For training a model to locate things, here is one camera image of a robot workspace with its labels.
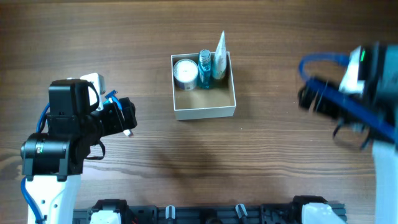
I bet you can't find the white lotion tube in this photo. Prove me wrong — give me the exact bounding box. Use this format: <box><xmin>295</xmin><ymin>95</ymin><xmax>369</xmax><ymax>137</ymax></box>
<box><xmin>212</xmin><ymin>31</ymin><xmax>227</xmax><ymax>80</ymax></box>

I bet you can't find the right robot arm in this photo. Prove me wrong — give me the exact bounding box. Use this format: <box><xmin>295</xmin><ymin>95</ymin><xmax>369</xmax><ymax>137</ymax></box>
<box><xmin>298</xmin><ymin>42</ymin><xmax>397</xmax><ymax>223</ymax></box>

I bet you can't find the blue mouthwash bottle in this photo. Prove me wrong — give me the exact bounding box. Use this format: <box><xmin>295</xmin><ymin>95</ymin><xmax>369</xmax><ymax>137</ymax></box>
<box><xmin>198</xmin><ymin>49</ymin><xmax>212</xmax><ymax>89</ymax></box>

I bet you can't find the cotton swab tub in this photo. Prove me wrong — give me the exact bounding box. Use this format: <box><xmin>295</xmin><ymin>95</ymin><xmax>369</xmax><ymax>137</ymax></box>
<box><xmin>173</xmin><ymin>59</ymin><xmax>198</xmax><ymax>90</ymax></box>

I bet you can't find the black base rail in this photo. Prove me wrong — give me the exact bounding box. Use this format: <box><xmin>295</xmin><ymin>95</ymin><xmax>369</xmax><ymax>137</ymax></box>
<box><xmin>72</xmin><ymin>195</ymin><xmax>347</xmax><ymax>224</ymax></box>

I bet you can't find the blue cable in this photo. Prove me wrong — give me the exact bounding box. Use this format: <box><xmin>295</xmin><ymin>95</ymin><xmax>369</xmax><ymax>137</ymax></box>
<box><xmin>298</xmin><ymin>52</ymin><xmax>398</xmax><ymax>144</ymax></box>
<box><xmin>21</xmin><ymin>101</ymin><xmax>51</xmax><ymax>224</ymax></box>

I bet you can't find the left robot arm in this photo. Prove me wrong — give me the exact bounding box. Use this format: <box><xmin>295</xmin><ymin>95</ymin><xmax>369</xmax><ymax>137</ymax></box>
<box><xmin>21</xmin><ymin>79</ymin><xmax>137</xmax><ymax>223</ymax></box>

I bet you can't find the right blue cable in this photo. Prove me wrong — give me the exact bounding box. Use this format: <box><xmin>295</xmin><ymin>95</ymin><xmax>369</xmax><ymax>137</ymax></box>
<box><xmin>298</xmin><ymin>52</ymin><xmax>398</xmax><ymax>144</ymax></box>

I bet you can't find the blue disposable razor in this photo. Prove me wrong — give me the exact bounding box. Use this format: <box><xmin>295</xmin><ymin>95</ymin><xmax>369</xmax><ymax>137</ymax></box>
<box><xmin>103</xmin><ymin>90</ymin><xmax>122</xmax><ymax>110</ymax></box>

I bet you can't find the left blue cable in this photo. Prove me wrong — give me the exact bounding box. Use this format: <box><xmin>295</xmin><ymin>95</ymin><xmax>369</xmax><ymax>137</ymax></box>
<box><xmin>21</xmin><ymin>101</ymin><xmax>51</xmax><ymax>224</ymax></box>

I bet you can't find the white open cardboard box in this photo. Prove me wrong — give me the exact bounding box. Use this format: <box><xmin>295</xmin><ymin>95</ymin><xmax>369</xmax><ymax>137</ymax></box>
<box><xmin>172</xmin><ymin>52</ymin><xmax>236</xmax><ymax>120</ymax></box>

